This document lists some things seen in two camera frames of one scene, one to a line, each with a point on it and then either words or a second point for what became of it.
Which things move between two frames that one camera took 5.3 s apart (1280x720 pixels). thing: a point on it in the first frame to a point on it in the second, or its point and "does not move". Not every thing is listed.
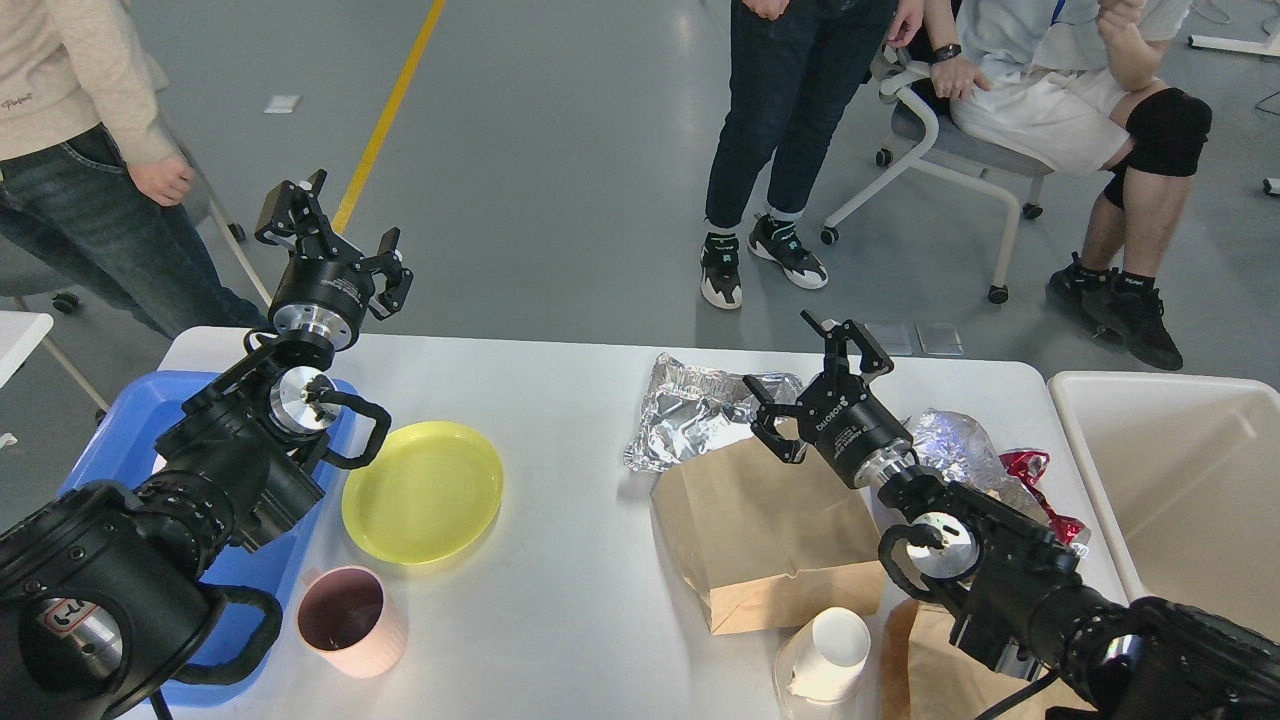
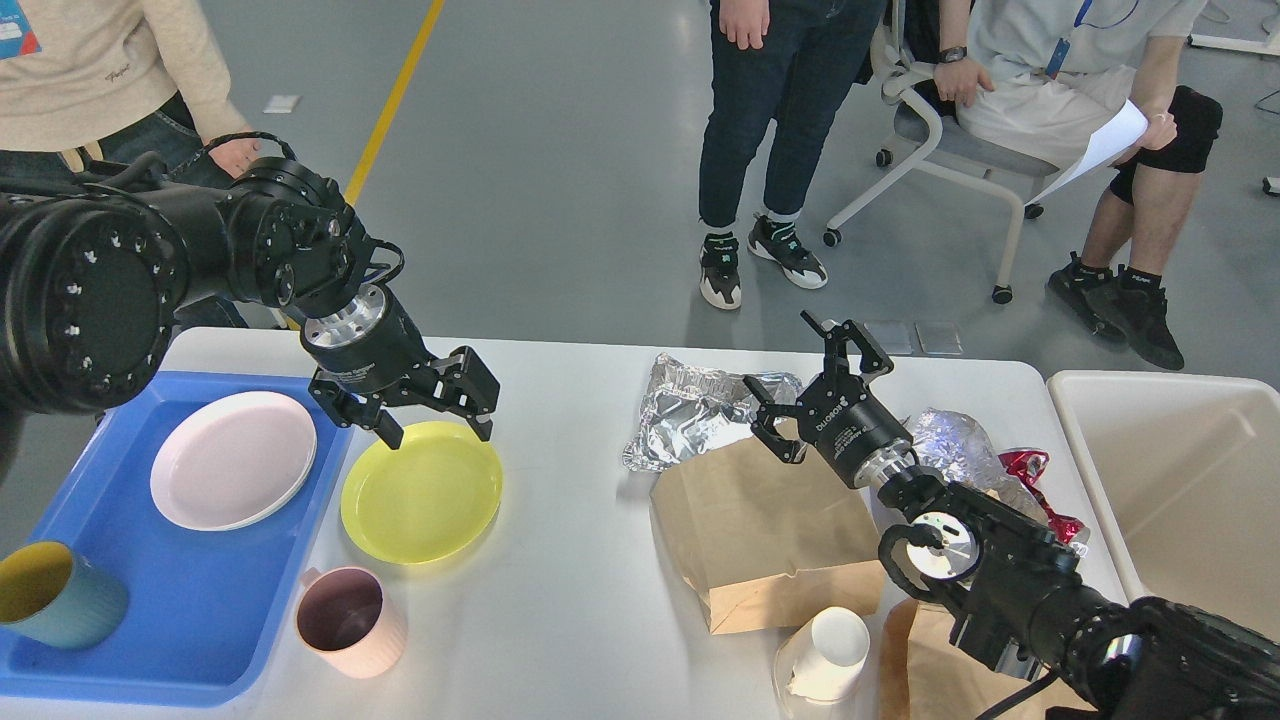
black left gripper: [325, 286] to [368, 347]
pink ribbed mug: [345, 617] does not move
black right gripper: [851, 427] does not move
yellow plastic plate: [423, 492] does not move
